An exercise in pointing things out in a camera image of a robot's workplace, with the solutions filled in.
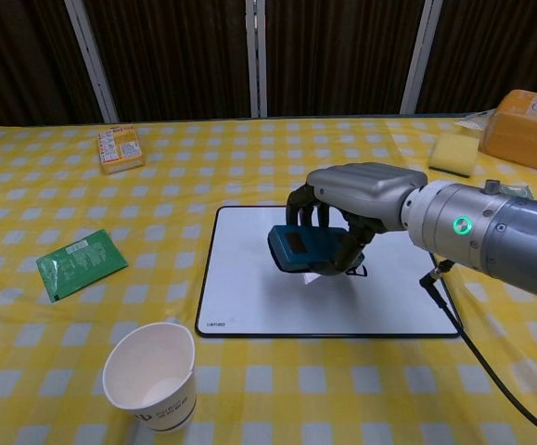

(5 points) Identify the green foil packet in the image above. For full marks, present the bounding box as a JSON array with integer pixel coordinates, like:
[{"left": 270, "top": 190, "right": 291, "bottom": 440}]
[{"left": 35, "top": 228, "right": 129, "bottom": 304}]

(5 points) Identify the clear plastic bag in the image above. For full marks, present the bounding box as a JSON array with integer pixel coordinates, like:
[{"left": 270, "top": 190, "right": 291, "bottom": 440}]
[{"left": 454, "top": 110, "right": 497, "bottom": 136}]

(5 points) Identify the orange cat print tissue pack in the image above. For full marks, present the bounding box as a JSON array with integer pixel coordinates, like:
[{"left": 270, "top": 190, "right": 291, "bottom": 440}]
[{"left": 477, "top": 89, "right": 537, "bottom": 179}]

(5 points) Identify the white partition post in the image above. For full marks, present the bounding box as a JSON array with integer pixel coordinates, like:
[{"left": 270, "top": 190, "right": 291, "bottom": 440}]
[
  {"left": 399, "top": 0, "right": 444, "bottom": 116},
  {"left": 245, "top": 0, "right": 269, "bottom": 119},
  {"left": 63, "top": 0, "right": 120, "bottom": 124}
]

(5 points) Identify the orange snack box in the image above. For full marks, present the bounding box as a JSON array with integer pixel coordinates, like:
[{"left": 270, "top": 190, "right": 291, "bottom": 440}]
[{"left": 96, "top": 125, "right": 147, "bottom": 176}]

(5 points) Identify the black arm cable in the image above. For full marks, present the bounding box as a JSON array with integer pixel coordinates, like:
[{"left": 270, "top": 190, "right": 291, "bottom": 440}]
[{"left": 418, "top": 259, "right": 537, "bottom": 442}]

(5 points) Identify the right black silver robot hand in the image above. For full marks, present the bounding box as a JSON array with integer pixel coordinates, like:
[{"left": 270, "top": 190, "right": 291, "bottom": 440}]
[{"left": 285, "top": 161, "right": 429, "bottom": 277}]

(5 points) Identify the white paper cup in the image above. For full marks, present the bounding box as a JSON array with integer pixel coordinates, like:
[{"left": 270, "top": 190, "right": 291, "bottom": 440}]
[{"left": 102, "top": 321, "right": 198, "bottom": 435}]

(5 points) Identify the yellow sponge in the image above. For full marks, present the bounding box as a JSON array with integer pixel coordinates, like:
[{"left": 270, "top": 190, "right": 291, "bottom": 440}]
[{"left": 428, "top": 131, "right": 481, "bottom": 179}]

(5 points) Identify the yellow white checkered tablecloth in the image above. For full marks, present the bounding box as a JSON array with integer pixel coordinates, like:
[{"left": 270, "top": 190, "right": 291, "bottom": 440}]
[{"left": 0, "top": 114, "right": 537, "bottom": 445}]

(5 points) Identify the blue whiteboard eraser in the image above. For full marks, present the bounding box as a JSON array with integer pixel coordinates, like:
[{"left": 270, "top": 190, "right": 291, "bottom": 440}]
[{"left": 267, "top": 223, "right": 366, "bottom": 275}]

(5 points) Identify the white board with black frame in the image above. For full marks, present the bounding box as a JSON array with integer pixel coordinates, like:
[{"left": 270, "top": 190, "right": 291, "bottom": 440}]
[{"left": 194, "top": 205, "right": 462, "bottom": 339}]

